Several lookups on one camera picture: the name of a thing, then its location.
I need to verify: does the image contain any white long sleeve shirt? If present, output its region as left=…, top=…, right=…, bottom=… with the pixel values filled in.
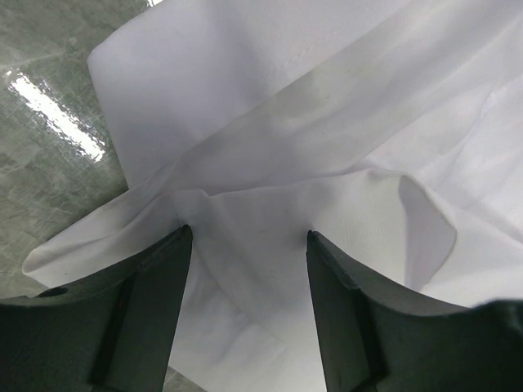
left=23, top=1, right=522, bottom=391

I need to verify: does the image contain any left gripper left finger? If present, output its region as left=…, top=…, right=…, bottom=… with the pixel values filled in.
left=1, top=226, right=193, bottom=391

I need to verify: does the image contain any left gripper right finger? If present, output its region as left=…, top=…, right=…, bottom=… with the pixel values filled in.
left=306, top=231, right=522, bottom=391

